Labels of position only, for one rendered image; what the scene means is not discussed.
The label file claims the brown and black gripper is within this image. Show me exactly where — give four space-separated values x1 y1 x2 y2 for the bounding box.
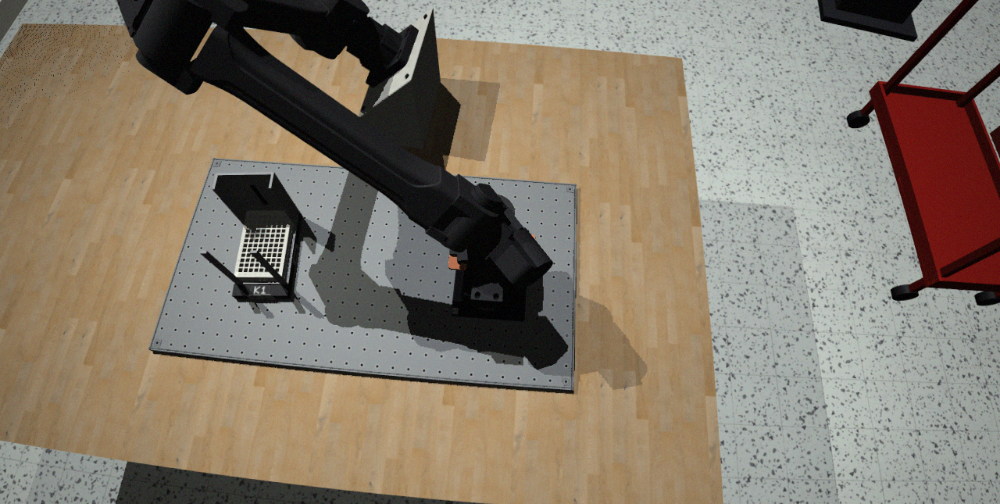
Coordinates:
448 249 468 270

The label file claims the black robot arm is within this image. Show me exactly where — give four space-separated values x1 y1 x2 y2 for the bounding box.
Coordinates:
117 0 553 311

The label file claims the black rack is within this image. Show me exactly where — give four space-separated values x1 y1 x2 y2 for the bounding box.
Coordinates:
200 172 302 299

